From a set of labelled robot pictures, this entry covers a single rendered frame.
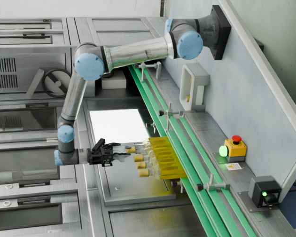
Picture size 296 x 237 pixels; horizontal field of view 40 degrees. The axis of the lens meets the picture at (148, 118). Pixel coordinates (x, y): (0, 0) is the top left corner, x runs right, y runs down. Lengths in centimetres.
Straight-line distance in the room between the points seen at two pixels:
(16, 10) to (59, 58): 280
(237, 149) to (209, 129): 28
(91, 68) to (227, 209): 76
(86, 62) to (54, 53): 111
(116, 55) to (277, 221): 88
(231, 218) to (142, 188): 63
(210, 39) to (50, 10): 383
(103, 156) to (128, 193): 21
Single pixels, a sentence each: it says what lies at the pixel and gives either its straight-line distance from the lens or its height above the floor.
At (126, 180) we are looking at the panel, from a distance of 203.
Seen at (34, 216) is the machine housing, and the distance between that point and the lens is 194.
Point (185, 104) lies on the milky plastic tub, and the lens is 222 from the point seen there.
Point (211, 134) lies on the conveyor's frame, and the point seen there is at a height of 82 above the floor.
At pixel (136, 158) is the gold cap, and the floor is 115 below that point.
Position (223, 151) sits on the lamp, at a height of 85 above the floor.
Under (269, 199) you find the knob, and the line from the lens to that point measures 150.
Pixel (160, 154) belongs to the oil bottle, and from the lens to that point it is 196.
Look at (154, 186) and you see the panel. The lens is 200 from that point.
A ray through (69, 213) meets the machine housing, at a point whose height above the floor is 148.
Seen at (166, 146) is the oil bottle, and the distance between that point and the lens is 202.
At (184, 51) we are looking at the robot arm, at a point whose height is 98.
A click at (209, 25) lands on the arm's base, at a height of 83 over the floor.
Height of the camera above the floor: 151
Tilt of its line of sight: 13 degrees down
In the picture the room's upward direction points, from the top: 93 degrees counter-clockwise
